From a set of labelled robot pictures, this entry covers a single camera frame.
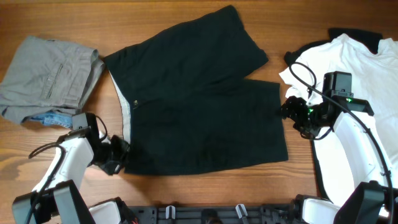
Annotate black shorts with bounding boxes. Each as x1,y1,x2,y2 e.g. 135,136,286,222
104,6,288,175

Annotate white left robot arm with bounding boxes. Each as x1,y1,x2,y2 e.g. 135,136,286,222
12,133,138,223

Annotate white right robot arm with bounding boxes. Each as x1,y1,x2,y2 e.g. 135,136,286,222
280,96,397,223

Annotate blue denim garment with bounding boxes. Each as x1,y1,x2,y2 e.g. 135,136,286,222
29,111,72,128

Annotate white t-shirt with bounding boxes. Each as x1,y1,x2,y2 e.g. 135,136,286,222
279,34,397,206

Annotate black garment under white shirt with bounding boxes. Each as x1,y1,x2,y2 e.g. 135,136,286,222
284,27,383,65

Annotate grey folded shorts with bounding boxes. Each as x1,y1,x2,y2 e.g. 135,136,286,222
1,36,105,124

